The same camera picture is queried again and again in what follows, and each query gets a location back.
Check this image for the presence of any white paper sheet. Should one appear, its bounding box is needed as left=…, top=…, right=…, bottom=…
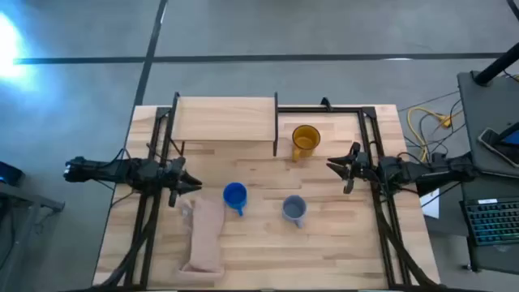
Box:
left=419, top=188, right=441, bottom=220

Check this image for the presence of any grey side desk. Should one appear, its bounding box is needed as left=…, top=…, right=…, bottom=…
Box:
left=457, top=71, right=519, bottom=179

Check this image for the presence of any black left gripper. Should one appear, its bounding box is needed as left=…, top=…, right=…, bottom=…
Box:
left=160, top=156, right=203, bottom=208

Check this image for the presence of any wooden shelf with black legs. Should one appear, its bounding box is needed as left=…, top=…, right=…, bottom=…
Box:
left=168, top=92, right=280, bottom=158

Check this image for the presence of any yellow mug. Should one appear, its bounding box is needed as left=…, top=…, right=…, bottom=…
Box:
left=291, top=124, right=322, bottom=162

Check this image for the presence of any black box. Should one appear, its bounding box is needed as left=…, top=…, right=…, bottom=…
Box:
left=0, top=161, right=25, bottom=187

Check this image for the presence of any blue cup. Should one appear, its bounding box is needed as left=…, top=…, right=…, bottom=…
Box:
left=222, top=182, right=249, bottom=217

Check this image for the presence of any yellow cable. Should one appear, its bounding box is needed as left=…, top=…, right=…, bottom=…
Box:
left=406, top=105, right=453, bottom=163

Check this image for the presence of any phone with dark screen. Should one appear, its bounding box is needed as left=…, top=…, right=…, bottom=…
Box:
left=477, top=121, right=519, bottom=168

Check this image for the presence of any black aluminium table frame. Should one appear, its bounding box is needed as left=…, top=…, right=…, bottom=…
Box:
left=121, top=97, right=443, bottom=291

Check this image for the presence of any grey cup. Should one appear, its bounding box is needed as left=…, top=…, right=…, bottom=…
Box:
left=281, top=195, right=308, bottom=229

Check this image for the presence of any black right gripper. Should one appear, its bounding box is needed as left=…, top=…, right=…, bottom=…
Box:
left=326, top=141, right=372, bottom=195

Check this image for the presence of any black pole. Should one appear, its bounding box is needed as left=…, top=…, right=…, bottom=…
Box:
left=474, top=42, right=519, bottom=86

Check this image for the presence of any beige cloth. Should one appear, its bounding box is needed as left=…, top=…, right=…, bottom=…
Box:
left=177, top=197, right=226, bottom=281

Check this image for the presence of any grey metal stand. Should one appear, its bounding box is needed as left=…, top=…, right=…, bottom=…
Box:
left=0, top=182, right=66, bottom=285

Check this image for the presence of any backlit black keyboard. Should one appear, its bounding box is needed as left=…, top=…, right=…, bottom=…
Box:
left=460, top=196, right=519, bottom=247

